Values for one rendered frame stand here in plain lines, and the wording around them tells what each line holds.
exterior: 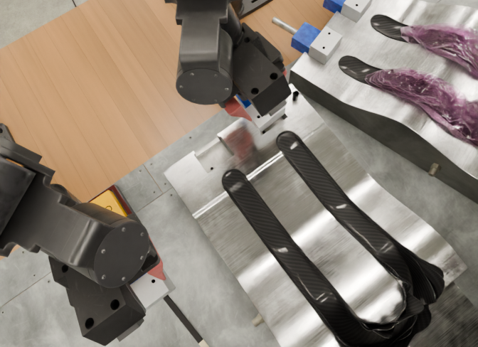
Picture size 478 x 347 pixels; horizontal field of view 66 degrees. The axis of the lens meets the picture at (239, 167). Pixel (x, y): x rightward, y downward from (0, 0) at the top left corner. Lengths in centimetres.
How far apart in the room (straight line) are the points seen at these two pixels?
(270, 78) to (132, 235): 22
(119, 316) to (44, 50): 66
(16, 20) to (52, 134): 141
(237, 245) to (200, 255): 11
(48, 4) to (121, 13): 128
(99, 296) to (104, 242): 7
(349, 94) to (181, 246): 40
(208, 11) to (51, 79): 52
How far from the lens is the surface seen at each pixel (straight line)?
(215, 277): 65
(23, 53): 92
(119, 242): 32
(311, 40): 71
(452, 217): 74
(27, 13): 217
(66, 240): 31
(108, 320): 35
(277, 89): 40
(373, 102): 67
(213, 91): 38
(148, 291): 51
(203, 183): 58
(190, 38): 37
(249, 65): 42
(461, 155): 69
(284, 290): 55
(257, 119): 55
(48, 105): 83
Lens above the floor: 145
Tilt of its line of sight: 74 degrees down
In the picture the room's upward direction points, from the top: 9 degrees counter-clockwise
